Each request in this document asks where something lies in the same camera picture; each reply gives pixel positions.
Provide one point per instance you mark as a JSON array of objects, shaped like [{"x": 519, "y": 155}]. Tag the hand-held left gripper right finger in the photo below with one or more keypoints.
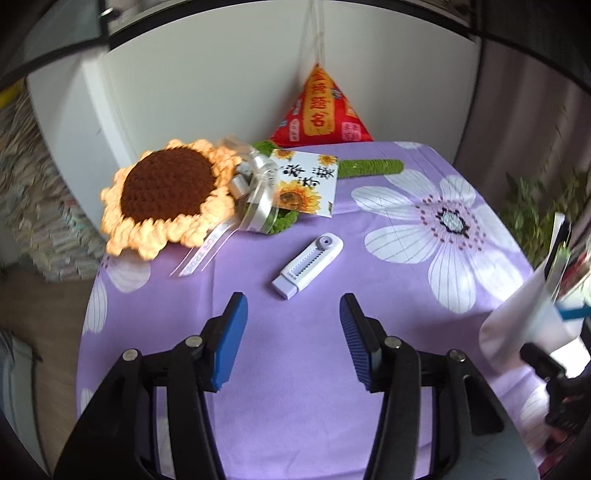
[{"x": 355, "y": 341}]

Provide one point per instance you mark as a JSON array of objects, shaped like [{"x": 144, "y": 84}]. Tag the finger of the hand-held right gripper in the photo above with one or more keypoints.
[{"x": 542, "y": 362}]

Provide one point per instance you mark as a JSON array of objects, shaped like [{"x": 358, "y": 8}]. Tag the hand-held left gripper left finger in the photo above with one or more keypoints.
[{"x": 228, "y": 341}]

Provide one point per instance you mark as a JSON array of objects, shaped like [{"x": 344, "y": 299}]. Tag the translucent white plastic cup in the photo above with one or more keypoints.
[{"x": 521, "y": 314}]

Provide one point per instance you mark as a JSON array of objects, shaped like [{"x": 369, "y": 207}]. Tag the blue pen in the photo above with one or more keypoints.
[{"x": 572, "y": 312}]

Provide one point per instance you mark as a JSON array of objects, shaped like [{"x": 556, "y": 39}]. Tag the black pen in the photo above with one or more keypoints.
[{"x": 561, "y": 235}]

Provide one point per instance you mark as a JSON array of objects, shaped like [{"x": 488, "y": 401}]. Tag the purple floral tablecloth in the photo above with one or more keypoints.
[{"x": 286, "y": 369}]

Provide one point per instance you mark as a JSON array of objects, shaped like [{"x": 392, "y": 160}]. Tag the white satin ribbon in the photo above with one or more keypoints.
[{"x": 258, "y": 198}]

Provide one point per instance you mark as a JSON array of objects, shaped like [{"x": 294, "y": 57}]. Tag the green leafy plant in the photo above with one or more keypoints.
[{"x": 531, "y": 207}]

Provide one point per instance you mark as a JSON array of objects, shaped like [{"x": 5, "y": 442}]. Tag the sunflower print card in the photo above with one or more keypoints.
[{"x": 300, "y": 184}]

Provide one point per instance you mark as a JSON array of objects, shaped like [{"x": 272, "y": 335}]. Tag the crochet sunflower with green stem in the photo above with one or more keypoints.
[{"x": 161, "y": 184}]

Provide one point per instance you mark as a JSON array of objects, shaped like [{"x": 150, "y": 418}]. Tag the red triangular hanging pouch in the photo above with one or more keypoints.
[{"x": 318, "y": 115}]

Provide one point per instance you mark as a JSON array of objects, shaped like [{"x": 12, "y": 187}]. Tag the pinkish grey curtain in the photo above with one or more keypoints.
[{"x": 531, "y": 115}]

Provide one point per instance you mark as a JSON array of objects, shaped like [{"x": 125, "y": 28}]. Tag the yellow object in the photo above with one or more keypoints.
[{"x": 8, "y": 98}]

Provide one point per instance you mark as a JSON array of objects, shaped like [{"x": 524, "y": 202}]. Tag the glass cabinet door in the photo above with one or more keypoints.
[{"x": 46, "y": 32}]

